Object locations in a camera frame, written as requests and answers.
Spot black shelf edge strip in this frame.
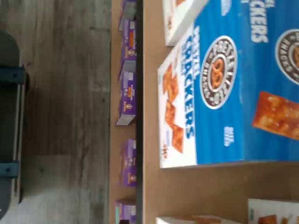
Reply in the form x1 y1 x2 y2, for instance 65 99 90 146
135 0 144 224

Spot purple Annie's box orange label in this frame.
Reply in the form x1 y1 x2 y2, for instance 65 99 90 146
119 19 137 73
116 70 137 127

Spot purple Annie's box brown bunnies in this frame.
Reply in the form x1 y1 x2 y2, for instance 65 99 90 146
118 138 137 188

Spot blue pretzel crackers box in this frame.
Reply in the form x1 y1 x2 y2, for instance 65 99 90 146
157 0 299 169

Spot white cracker box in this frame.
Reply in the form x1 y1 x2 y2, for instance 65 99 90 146
162 0 209 47
155 215 242 224
247 198 299 224

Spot purple Annie's box teal label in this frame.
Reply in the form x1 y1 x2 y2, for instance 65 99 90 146
114 199 137 224

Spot thin metal rail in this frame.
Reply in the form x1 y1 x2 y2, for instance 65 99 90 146
13 67 27 204

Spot teal metal bracket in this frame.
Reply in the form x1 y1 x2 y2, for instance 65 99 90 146
0 160 21 180
0 66 26 85

